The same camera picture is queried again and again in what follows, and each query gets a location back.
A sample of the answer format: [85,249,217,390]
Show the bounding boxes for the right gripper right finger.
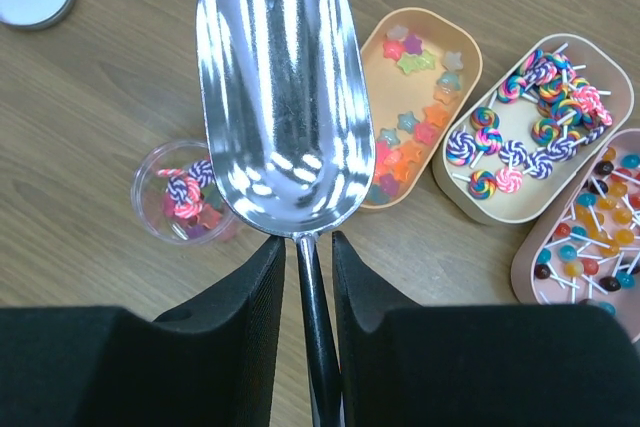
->
[332,232,639,426]

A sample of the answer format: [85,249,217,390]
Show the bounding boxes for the beige tray swirl lollipops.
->
[433,33,635,225]

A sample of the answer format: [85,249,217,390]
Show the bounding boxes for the silver metal scoop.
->
[195,0,375,426]

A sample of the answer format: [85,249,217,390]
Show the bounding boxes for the clear glass jar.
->
[130,140,240,246]

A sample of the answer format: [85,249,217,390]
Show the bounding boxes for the pink white swirl lollipop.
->
[155,169,203,219]

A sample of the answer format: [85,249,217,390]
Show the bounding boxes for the pink tray round lollipops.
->
[511,127,639,341]

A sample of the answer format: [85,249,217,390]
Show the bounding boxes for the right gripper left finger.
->
[1,236,286,426]

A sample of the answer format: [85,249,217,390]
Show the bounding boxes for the orange tray star candies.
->
[361,7,483,212]

